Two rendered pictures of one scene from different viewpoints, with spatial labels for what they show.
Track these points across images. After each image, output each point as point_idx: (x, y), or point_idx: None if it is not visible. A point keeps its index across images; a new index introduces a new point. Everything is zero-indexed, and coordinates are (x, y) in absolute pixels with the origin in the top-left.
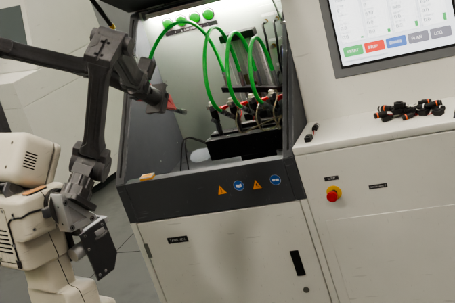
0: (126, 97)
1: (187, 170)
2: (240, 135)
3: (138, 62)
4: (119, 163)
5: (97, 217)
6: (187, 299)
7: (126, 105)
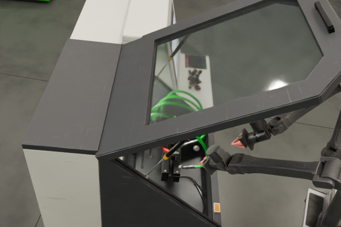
0: (174, 197)
1: (212, 182)
2: (180, 152)
3: (258, 122)
4: (211, 224)
5: (309, 194)
6: None
7: (180, 200)
